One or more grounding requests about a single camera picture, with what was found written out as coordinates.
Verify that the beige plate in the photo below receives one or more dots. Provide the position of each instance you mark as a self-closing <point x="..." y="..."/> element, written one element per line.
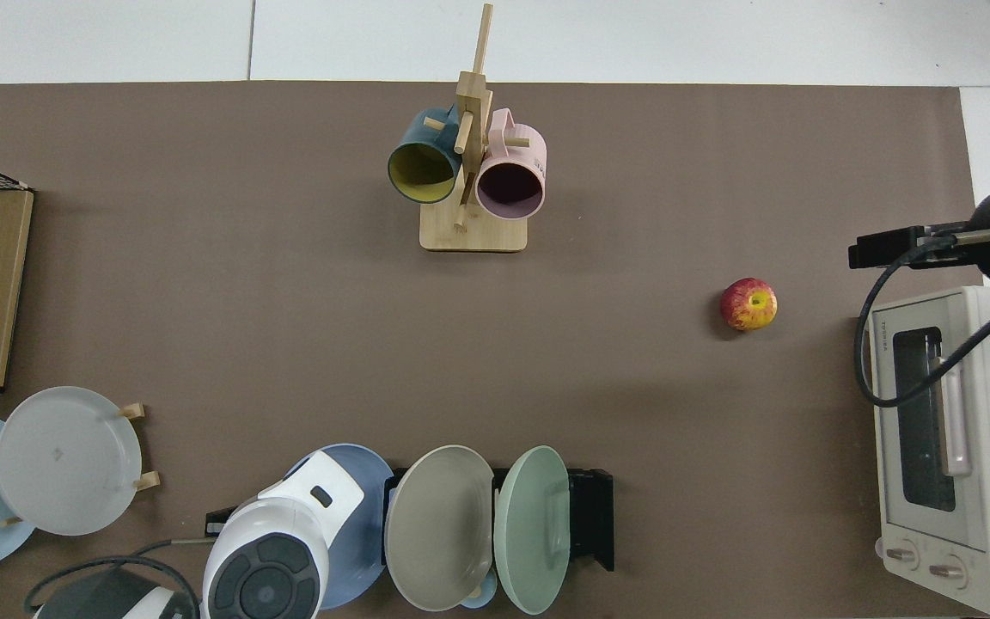
<point x="439" y="529"/>

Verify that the wooden plate stand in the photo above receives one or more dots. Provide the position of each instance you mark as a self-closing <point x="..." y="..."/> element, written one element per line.
<point x="147" y="481"/>

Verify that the pink mug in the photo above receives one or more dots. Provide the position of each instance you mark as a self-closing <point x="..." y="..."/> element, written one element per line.
<point x="529" y="150"/>

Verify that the dark blue mug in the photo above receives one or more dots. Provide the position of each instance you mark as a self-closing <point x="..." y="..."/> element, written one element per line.
<point x="413" y="133"/>

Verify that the grey white plate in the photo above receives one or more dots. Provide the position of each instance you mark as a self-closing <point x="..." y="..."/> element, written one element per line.
<point x="65" y="460"/>

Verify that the pale green plate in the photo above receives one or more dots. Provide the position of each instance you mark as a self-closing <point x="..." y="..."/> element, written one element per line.
<point x="534" y="533"/>

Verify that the small light blue round thing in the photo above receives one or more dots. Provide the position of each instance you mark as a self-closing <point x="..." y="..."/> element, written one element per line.
<point x="479" y="595"/>

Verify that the red yellow apple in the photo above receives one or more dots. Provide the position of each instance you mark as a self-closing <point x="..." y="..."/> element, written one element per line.
<point x="748" y="304"/>

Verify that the brown table cloth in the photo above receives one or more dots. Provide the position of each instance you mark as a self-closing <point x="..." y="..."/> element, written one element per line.
<point x="289" y="344"/>

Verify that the wooden cup stand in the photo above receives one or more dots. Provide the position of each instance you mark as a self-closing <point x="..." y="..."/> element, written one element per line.
<point x="473" y="232"/>

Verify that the black dish rack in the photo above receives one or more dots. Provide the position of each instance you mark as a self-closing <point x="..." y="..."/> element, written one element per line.
<point x="594" y="516"/>

